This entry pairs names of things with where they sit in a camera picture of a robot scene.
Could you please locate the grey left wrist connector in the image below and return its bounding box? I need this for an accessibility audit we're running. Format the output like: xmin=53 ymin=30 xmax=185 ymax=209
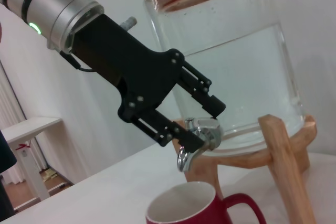
xmin=120 ymin=16 xmax=137 ymax=30

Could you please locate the clear glass water dispenser jar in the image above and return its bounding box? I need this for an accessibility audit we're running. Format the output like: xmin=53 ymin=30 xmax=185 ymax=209
xmin=141 ymin=0 xmax=307 ymax=154

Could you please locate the chrome faucet tap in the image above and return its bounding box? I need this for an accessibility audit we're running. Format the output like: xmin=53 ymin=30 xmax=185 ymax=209
xmin=176 ymin=116 xmax=224 ymax=173

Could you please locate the white background desk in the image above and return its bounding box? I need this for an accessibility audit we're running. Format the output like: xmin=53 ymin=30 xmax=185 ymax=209
xmin=0 ymin=116 xmax=76 ymax=209

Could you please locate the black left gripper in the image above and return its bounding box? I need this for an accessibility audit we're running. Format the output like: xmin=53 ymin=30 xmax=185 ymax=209
xmin=72 ymin=14 xmax=226 ymax=154

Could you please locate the wooden dispenser stand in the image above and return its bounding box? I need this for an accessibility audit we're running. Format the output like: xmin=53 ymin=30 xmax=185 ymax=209
xmin=172 ymin=113 xmax=318 ymax=224

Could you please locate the yellow floor item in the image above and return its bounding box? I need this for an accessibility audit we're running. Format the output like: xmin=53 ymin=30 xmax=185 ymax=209
xmin=43 ymin=168 xmax=58 ymax=183

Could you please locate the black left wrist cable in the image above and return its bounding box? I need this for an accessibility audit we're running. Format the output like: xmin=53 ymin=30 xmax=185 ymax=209
xmin=59 ymin=50 xmax=95 ymax=73

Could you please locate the red cup with white inside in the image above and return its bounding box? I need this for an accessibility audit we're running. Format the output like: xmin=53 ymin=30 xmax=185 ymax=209
xmin=145 ymin=181 xmax=267 ymax=224

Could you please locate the dark background figure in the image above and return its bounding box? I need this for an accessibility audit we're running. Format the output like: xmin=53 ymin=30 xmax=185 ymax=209
xmin=0 ymin=129 xmax=16 ymax=214

